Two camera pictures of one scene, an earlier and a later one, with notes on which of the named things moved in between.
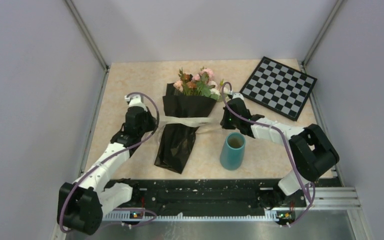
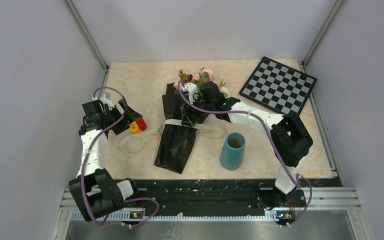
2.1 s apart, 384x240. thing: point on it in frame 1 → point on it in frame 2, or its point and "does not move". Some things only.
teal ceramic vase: [233, 150] does not move
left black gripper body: [148, 124] → [111, 115]
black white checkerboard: [280, 87] does not move
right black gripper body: [228, 121] → [206, 105]
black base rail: [217, 196] does not move
